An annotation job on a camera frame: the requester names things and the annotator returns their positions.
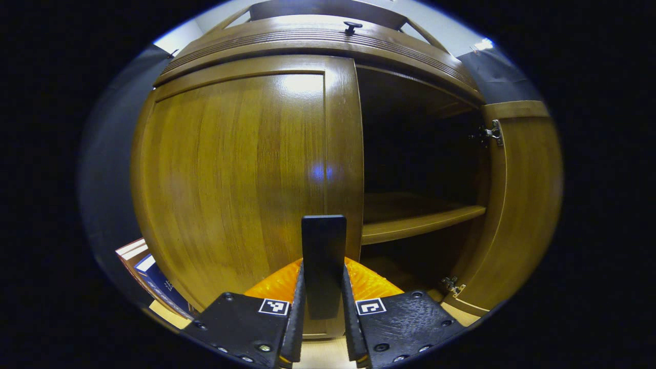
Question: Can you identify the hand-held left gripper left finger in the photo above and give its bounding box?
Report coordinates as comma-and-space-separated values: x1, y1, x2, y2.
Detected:
179, 259, 306, 369

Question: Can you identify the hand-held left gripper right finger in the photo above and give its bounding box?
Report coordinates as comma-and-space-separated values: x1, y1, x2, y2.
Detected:
341, 258, 469, 369

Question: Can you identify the black door handle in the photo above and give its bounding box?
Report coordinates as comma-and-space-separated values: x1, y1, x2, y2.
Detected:
301, 215, 347, 321

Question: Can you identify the wooden cabinet door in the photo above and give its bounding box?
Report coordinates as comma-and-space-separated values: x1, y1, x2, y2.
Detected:
131, 55, 364, 339
443, 100, 564, 317

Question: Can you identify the wooden double-door shoe cabinet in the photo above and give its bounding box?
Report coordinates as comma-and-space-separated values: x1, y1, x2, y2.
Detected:
131, 0, 564, 339

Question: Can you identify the metal right door hinge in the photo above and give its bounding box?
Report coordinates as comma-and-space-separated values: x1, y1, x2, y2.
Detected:
442, 277, 466, 298
482, 119, 505, 148

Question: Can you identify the wooden inner cabinet shelf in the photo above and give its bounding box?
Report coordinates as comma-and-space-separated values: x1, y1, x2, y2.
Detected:
361, 192, 486, 245

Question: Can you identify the wooden cabinet drawer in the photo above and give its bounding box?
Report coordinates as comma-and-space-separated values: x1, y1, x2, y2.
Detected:
154, 14, 485, 103

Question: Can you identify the blue book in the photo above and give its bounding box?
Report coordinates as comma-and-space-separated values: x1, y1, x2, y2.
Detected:
134, 254, 198, 319

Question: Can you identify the brown book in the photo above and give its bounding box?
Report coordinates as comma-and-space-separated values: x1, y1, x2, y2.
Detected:
115, 237, 154, 288

